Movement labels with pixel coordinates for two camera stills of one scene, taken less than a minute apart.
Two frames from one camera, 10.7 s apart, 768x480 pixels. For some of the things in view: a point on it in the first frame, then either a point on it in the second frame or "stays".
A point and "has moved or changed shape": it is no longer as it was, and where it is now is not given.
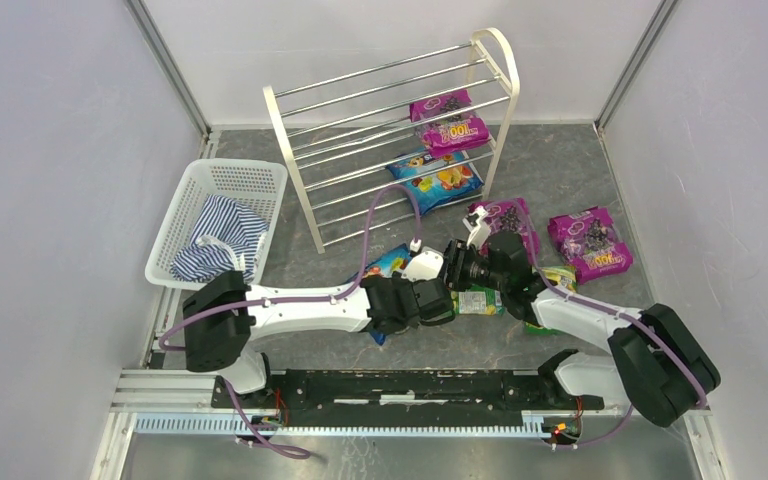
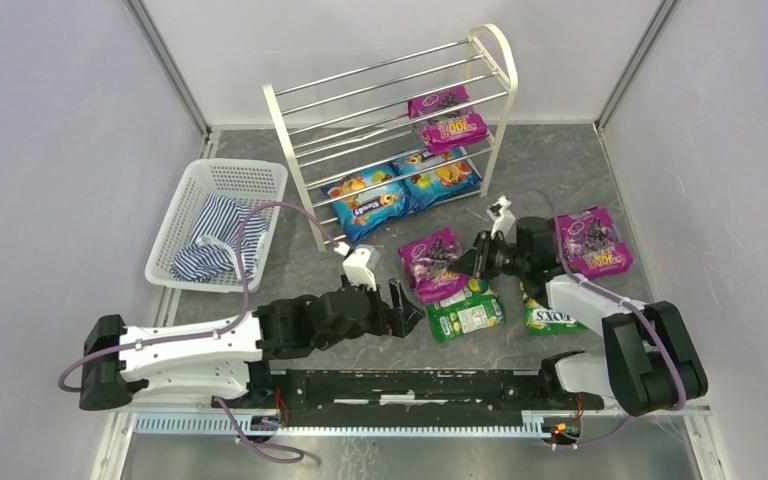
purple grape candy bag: [511, 216] has moved or changed shape
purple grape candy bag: [590, 242] stays
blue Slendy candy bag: [435, 181] stays
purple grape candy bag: [448, 122] stays
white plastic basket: [258, 183] stays
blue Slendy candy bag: [392, 263] to [363, 214]
